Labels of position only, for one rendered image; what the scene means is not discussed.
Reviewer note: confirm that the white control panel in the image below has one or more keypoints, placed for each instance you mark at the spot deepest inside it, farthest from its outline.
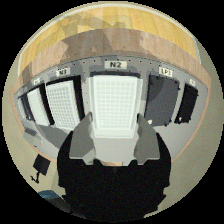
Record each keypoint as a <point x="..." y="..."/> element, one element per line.
<point x="32" y="137"/>

